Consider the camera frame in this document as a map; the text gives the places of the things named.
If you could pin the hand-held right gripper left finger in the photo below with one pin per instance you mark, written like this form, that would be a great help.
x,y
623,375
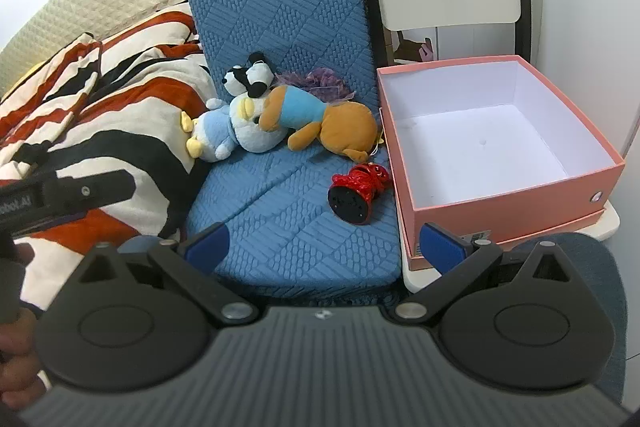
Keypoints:
x,y
207,246

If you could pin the red glossy figurine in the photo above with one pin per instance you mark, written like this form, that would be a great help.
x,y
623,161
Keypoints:
x,y
360,182

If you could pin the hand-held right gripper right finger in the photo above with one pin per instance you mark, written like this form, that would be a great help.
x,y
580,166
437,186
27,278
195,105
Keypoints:
x,y
440,252

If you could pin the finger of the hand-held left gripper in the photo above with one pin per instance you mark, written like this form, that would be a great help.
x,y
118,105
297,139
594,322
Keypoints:
x,y
95,189

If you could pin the red black striped blanket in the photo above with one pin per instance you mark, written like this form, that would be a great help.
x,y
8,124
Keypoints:
x,y
140,107

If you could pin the purple scrunchie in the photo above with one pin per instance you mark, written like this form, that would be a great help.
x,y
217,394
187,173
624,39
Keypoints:
x,y
325,82

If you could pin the black white dog plush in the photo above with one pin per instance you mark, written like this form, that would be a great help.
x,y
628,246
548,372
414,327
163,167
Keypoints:
x,y
250,77

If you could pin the blue quilted floor chair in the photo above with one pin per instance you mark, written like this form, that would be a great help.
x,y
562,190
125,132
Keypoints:
x,y
275,7

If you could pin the person's left hand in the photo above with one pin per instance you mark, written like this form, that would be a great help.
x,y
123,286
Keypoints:
x,y
20,372

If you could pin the blue white penguin plush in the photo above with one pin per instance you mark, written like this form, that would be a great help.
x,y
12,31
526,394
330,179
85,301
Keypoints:
x,y
250,129

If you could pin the brown dog plush blue shirt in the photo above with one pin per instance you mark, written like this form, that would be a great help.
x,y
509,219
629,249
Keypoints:
x,y
345,127

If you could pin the pink cardboard box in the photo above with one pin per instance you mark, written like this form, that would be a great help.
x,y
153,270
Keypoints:
x,y
500,132

